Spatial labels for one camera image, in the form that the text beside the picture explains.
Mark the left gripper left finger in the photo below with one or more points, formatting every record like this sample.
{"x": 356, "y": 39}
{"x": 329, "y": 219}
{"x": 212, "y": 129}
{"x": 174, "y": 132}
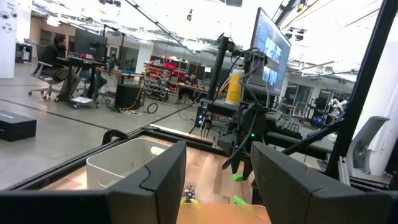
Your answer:
{"x": 149, "y": 199}

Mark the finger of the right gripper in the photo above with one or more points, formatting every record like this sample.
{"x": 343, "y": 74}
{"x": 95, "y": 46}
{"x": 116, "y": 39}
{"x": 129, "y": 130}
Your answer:
{"x": 235, "y": 165}
{"x": 248, "y": 168}

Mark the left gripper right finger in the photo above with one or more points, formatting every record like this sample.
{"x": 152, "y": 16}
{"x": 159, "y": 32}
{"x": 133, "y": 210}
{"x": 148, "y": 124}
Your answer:
{"x": 295, "y": 202}

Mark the white plastic bin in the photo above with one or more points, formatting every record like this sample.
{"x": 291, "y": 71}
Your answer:
{"x": 118, "y": 161}

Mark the orange translucent plastic bin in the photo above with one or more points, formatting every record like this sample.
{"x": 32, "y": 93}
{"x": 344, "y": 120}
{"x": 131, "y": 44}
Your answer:
{"x": 217, "y": 214}

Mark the yellow wipes canister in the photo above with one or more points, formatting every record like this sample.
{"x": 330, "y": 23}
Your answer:
{"x": 234, "y": 90}

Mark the black keyboard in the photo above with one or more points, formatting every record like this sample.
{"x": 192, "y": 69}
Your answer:
{"x": 287, "y": 127}

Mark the black monitor pole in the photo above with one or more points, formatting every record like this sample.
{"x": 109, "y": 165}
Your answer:
{"x": 218, "y": 71}

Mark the person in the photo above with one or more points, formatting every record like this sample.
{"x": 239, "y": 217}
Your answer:
{"x": 54, "y": 59}
{"x": 190, "y": 80}

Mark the large workstation monitor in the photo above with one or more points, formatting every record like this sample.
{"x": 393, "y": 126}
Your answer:
{"x": 273, "y": 53}

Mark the shelf with red bins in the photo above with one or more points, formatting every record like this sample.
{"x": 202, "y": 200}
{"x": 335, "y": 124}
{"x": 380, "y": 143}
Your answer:
{"x": 161, "y": 77}

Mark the black speaker box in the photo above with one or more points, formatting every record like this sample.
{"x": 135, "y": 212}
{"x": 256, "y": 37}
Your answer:
{"x": 128, "y": 96}

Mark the black rectangular box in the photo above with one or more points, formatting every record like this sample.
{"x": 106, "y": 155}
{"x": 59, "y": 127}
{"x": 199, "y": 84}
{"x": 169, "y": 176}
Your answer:
{"x": 15, "y": 126}

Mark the black computer monitor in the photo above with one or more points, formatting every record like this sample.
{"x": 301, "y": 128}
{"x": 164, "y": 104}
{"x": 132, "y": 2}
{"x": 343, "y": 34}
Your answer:
{"x": 90, "y": 43}

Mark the grey office chair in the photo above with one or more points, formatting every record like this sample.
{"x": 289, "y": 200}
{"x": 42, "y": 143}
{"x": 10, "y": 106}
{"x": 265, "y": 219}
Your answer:
{"x": 40, "y": 70}

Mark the black aluminium rig frame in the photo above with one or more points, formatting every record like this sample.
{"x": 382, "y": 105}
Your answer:
{"x": 357, "y": 93}

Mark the black metal frame desk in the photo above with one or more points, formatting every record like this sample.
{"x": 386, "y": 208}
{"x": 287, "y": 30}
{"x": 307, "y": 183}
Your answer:
{"x": 77, "y": 60}

